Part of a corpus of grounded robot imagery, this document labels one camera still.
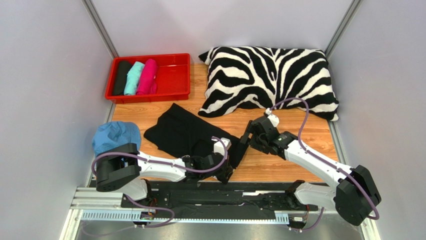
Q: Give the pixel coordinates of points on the blue bucket hat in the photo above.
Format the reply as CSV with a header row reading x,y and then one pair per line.
x,y
113,134

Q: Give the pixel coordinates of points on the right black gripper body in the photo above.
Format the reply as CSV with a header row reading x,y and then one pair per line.
x,y
252,133

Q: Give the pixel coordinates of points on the zebra print pillow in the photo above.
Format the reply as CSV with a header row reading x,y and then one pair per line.
x,y
251,77

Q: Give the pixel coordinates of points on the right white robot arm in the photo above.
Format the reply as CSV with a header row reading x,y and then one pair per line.
x,y
350,191

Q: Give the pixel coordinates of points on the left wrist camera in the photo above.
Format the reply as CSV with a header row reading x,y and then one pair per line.
x,y
221,146

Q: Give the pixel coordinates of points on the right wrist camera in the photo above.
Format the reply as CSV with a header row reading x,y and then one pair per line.
x,y
271,117

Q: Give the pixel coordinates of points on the red plastic bin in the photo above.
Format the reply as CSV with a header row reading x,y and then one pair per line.
x,y
173,78

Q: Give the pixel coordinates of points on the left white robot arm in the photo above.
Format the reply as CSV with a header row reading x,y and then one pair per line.
x,y
126,170

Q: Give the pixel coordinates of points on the black t shirt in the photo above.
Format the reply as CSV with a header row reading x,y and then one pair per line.
x,y
180,133

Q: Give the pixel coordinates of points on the rolled pink shirt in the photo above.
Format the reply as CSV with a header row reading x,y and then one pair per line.
x,y
147,82

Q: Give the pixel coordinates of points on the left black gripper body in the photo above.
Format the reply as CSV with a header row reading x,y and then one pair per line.
x,y
221,173

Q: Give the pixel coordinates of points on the rolled black shirt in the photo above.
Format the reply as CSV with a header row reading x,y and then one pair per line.
x,y
121,77

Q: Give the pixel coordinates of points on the rolled teal shirt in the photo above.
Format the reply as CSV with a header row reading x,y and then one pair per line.
x,y
133,78

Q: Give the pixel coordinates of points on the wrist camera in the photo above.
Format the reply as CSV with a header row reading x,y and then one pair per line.
x,y
271,117
221,146

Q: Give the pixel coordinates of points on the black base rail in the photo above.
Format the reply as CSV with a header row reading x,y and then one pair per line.
x,y
210,200

